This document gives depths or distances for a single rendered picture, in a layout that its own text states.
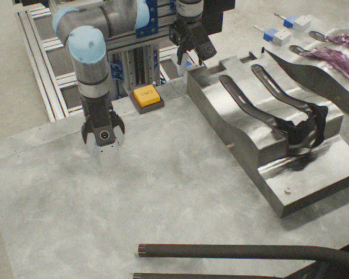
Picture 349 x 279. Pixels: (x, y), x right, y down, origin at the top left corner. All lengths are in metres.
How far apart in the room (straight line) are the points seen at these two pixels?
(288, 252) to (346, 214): 0.27
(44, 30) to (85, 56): 1.80
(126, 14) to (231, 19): 2.09
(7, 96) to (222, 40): 1.33
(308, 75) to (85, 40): 0.75
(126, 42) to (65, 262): 0.93
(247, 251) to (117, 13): 0.61
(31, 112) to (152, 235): 1.60
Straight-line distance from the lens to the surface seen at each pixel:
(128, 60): 1.98
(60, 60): 2.56
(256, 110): 1.28
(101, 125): 1.10
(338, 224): 1.22
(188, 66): 1.45
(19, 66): 2.92
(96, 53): 1.01
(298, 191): 1.17
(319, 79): 1.46
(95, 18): 1.10
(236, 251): 1.03
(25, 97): 2.71
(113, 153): 1.22
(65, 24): 1.10
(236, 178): 1.24
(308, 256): 1.02
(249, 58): 1.48
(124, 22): 1.12
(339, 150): 1.28
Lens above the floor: 1.79
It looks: 49 degrees down
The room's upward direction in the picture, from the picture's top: straight up
